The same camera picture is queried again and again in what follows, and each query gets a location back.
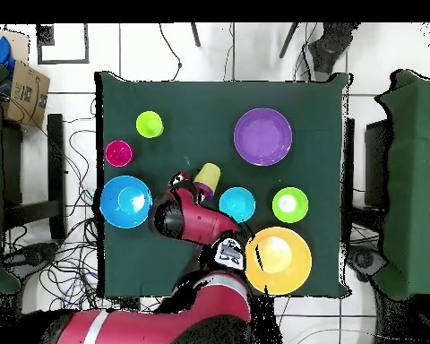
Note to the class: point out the small light blue ribbed bowl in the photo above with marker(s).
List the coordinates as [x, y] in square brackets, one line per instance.
[237, 205]

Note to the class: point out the black pedestal foot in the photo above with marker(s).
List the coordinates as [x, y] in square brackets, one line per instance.
[28, 256]
[365, 259]

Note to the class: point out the dark green table cloth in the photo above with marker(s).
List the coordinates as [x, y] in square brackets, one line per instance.
[200, 107]

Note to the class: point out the red cup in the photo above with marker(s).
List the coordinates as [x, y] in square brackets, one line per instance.
[114, 157]

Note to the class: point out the black square floor frame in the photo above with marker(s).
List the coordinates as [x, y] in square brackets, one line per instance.
[62, 61]

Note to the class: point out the black tripod stand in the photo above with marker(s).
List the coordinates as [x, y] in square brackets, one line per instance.
[329, 46]

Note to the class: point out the plain cardboard box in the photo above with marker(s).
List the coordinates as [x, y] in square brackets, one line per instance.
[19, 46]

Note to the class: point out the yellow cup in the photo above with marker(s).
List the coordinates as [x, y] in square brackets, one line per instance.
[208, 173]

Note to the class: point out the small green ribbed bowl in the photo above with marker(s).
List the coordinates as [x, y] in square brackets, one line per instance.
[297, 211]

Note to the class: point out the black bench frame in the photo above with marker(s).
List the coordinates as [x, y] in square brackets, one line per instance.
[55, 161]

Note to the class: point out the lime green cup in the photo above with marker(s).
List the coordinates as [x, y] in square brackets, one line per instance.
[148, 123]

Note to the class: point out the wide purple bowl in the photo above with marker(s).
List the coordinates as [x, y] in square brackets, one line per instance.
[262, 137]

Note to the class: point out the blue bag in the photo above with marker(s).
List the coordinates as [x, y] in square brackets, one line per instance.
[0, 50]

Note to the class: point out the large orange bowl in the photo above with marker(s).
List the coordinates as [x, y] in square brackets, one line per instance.
[290, 279]

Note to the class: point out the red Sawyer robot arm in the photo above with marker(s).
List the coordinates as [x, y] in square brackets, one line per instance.
[208, 222]

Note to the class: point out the large blue bowl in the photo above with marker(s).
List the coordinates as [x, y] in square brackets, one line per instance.
[114, 211]

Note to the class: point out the printed cardboard box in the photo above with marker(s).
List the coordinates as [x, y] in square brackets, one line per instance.
[25, 96]

